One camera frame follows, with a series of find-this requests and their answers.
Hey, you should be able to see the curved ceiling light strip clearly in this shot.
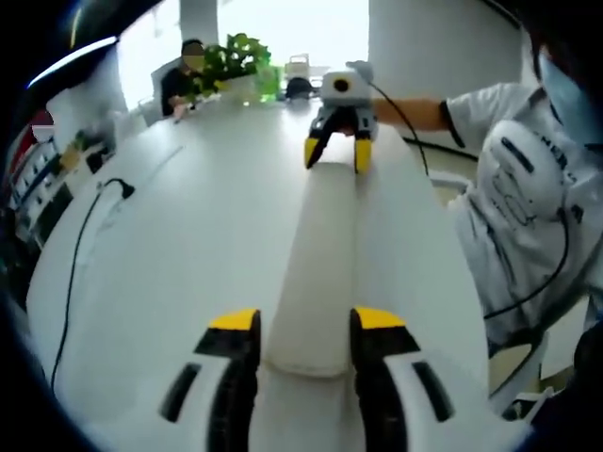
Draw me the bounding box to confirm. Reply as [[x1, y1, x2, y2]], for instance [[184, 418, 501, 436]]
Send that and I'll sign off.
[[26, 36, 118, 89]]

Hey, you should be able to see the black rounded object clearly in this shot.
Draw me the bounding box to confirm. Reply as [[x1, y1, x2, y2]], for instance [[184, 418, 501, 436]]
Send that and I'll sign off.
[[285, 76, 313, 101]]

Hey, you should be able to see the cardboard box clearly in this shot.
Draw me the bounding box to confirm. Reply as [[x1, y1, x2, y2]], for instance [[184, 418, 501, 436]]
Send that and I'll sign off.
[[59, 140, 82, 167]]

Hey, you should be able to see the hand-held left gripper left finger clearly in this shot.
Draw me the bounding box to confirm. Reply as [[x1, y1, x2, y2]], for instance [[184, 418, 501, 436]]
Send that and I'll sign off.
[[88, 307, 263, 452]]

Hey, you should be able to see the green potted plant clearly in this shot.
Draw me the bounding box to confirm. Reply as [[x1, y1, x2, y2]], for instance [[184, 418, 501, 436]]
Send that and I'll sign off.
[[189, 31, 273, 105]]

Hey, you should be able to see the person's head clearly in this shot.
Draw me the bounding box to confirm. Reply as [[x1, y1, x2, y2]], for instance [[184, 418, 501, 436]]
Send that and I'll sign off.
[[522, 0, 603, 148]]

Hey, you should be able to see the blue face mask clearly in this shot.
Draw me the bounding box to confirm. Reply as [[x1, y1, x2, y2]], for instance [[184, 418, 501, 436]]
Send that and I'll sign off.
[[536, 49, 603, 148]]

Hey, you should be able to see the black power cable with plug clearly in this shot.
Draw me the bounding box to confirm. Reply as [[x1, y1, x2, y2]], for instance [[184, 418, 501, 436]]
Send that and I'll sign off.
[[48, 177, 137, 393]]

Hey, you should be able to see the white towel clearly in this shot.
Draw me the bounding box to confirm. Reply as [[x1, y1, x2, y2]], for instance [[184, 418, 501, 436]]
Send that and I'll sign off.
[[262, 158, 365, 379]]

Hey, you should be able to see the white chair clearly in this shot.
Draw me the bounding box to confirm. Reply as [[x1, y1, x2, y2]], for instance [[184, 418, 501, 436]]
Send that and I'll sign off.
[[486, 328, 556, 419]]

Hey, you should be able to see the white storage shelf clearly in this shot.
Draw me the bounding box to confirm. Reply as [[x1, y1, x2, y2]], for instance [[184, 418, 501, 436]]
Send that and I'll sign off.
[[3, 138, 73, 214]]

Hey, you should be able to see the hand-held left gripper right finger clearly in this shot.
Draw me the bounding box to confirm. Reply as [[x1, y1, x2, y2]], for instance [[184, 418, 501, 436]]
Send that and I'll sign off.
[[348, 305, 534, 452]]

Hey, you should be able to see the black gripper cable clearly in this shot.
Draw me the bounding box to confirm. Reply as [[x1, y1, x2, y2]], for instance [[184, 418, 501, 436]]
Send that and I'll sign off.
[[367, 77, 432, 178]]

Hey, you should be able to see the black chest device cable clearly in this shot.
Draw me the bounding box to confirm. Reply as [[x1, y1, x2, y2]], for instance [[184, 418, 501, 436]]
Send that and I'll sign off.
[[482, 205, 573, 322]]

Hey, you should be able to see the green translucent container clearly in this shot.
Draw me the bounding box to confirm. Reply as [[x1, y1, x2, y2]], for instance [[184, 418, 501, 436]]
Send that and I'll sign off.
[[255, 64, 280, 104]]

